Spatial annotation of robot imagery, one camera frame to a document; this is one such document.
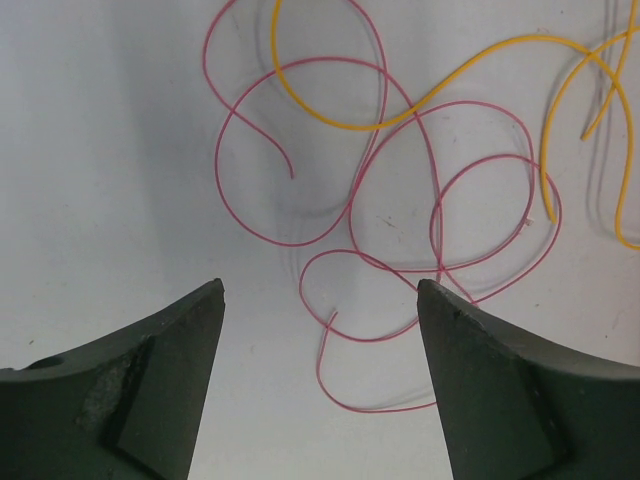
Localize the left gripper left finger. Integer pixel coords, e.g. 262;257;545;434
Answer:
1;279;225;479

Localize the yellow thin cable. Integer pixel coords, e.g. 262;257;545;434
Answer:
271;0;640;251

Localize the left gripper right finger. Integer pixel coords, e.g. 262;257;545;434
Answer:
417;280;639;479

